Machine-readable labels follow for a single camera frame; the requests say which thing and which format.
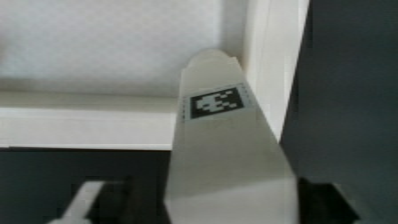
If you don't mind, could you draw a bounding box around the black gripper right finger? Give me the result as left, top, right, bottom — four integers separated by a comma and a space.
297, 178, 361, 224

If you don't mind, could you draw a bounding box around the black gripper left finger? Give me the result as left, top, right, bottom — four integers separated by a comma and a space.
50, 180, 169, 224

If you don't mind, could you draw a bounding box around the white desk leg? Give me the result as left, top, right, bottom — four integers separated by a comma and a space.
164, 49, 299, 224

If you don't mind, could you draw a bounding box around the white desk top panel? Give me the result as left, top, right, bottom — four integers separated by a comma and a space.
0, 0, 311, 150

